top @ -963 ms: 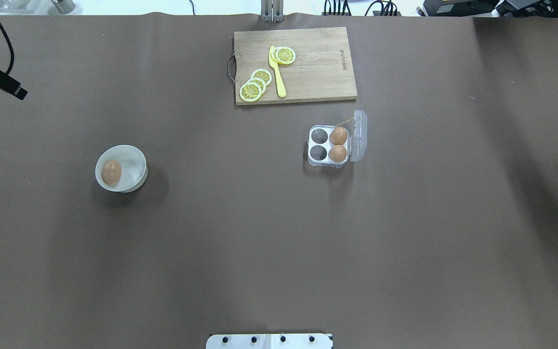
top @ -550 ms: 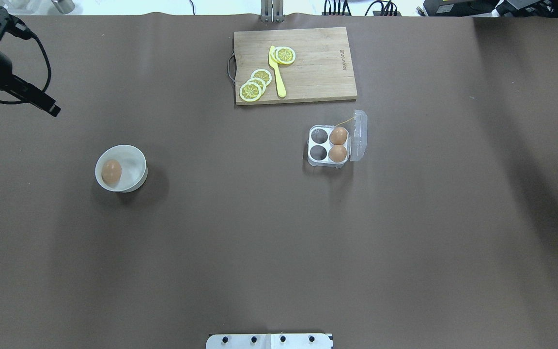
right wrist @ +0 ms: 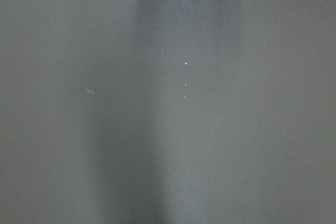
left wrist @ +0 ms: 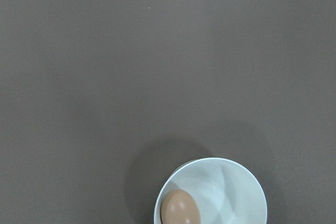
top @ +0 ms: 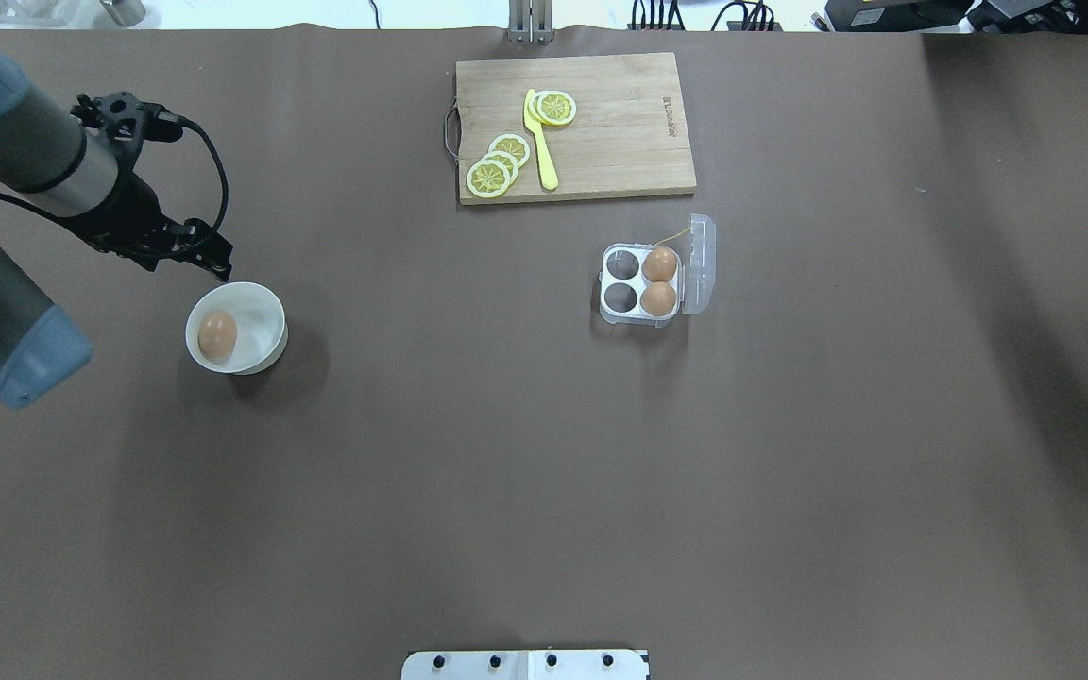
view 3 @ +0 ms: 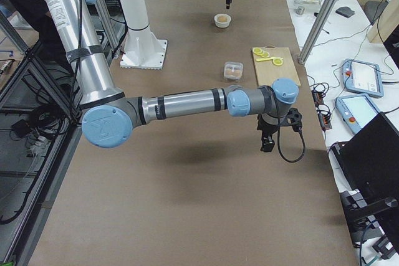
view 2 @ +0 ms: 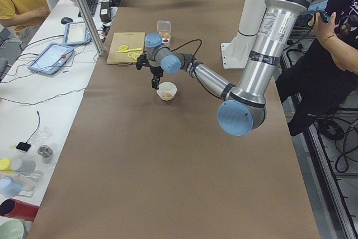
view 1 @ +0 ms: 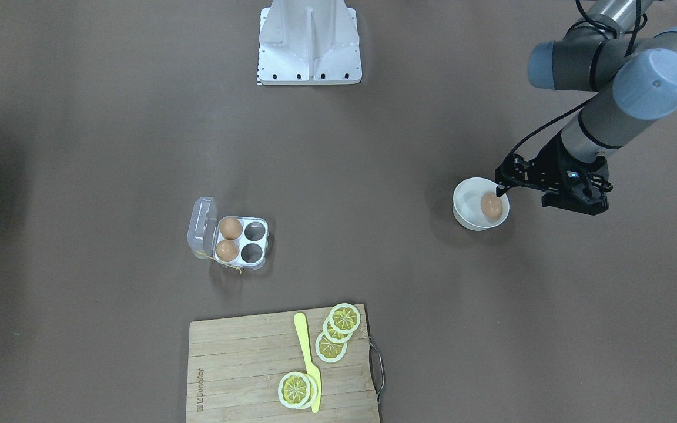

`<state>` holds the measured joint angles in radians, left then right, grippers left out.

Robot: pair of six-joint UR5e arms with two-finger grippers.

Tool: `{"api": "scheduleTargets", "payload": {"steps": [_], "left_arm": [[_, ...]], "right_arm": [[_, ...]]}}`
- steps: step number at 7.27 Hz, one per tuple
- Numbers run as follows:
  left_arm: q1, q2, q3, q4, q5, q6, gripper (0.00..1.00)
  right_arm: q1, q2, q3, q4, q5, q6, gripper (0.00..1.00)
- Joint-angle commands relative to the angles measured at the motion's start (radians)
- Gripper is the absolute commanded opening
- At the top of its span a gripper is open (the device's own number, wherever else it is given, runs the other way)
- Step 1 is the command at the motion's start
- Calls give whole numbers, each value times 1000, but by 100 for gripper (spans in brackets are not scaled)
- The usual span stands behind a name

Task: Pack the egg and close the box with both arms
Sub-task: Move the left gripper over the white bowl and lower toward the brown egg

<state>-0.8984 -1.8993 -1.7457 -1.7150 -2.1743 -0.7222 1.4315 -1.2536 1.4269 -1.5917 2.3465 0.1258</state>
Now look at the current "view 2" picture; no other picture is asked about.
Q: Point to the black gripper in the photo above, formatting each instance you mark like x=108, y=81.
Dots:
x=156, y=71

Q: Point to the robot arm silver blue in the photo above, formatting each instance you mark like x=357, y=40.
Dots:
x=243, y=108

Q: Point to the brown egg in box far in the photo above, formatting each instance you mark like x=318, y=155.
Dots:
x=166, y=35

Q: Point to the clear plastic egg box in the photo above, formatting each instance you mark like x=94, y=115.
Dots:
x=164, y=26

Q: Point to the black power adapter box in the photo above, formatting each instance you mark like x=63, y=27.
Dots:
x=105, y=12

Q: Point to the white bowl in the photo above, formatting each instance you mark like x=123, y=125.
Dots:
x=167, y=87

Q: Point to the lemon slice near knife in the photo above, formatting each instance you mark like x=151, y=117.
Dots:
x=123, y=48

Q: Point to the wooden cutting board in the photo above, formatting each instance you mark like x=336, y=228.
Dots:
x=132, y=40

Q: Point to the blue teach pendant far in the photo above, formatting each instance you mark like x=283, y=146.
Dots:
x=76, y=33

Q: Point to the blue teach pendant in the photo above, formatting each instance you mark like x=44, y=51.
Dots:
x=76, y=33
x=51, y=59

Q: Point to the blue teach pendant near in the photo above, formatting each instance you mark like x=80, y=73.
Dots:
x=51, y=59

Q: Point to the black computer mouse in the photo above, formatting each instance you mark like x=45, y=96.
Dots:
x=66, y=20

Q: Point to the steel cup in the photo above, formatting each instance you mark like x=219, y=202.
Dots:
x=45, y=153

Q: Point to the small black square pad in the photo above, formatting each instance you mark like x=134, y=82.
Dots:
x=23, y=146

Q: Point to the grey plastic cup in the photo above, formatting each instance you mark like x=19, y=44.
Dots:
x=24, y=167

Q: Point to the person in black shirt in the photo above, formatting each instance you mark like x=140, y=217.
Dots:
x=327, y=73

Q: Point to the yellow plastic cup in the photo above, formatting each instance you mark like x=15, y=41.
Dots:
x=5, y=164

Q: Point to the black smartphone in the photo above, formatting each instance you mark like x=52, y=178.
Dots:
x=325, y=16

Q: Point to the red cylinder bottle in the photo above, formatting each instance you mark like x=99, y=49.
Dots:
x=12, y=208

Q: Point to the pale green bowl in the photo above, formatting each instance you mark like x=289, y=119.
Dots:
x=13, y=229

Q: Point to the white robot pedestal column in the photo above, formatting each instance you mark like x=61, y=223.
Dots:
x=235, y=54

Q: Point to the aluminium frame post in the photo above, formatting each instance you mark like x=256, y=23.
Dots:
x=88, y=20

